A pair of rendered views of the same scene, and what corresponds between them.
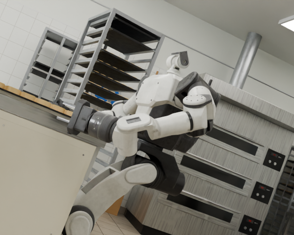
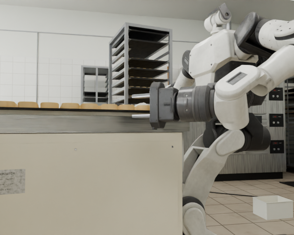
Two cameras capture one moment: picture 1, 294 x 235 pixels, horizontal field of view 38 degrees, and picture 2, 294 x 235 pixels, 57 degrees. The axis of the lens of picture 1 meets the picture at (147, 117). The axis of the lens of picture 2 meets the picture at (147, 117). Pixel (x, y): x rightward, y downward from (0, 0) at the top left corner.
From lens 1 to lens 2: 74 cm
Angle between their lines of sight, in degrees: 4
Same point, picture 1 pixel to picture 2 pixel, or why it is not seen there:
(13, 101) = (75, 118)
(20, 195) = (125, 217)
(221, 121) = not seen: hidden behind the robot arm
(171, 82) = (226, 37)
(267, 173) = (274, 105)
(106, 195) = (204, 176)
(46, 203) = (155, 213)
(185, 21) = (172, 24)
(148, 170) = (235, 135)
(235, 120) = not seen: hidden behind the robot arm
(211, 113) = not seen: outside the picture
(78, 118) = (159, 106)
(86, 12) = (104, 45)
